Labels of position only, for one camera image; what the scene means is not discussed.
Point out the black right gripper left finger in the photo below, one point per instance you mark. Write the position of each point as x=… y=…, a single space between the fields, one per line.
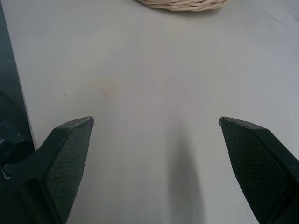
x=58 y=168

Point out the woven wicker basket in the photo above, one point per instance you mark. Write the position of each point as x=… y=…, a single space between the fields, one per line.
x=182 y=4

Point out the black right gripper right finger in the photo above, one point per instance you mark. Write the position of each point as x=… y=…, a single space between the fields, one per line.
x=259 y=168

